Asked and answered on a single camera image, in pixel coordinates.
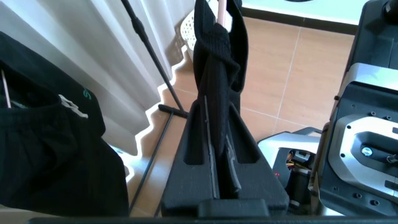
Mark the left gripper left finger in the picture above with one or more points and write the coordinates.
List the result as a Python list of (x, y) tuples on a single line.
[(192, 186)]

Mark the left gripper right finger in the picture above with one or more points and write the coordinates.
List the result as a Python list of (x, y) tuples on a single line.
[(258, 183)]

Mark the black tank top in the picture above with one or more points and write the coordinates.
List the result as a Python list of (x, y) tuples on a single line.
[(217, 77)]

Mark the black shorts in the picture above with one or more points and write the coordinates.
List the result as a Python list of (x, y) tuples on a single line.
[(62, 161)]

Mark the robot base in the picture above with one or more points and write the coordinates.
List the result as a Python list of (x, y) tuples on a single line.
[(367, 149)]

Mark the white laundry basket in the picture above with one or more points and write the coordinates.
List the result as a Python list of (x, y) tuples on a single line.
[(188, 31)]

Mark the black clothes rack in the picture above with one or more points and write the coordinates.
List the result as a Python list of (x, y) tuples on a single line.
[(140, 28)]

